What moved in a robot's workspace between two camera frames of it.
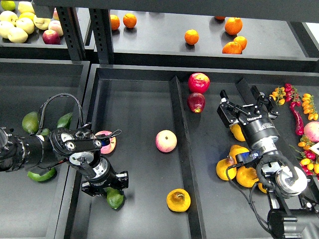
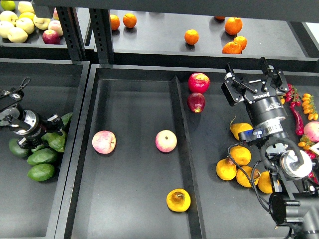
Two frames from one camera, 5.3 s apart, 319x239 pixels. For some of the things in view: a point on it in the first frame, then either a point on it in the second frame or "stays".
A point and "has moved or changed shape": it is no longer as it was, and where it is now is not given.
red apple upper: (198, 82) stays
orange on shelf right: (241, 40) stays
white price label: (315, 148) stays
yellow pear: (178, 199) stays
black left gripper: (100, 173) → (43, 126)
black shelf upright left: (70, 27) stays
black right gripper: (260, 133) → (263, 105)
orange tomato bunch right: (309, 106) stays
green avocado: (114, 197) has moved or changed shape
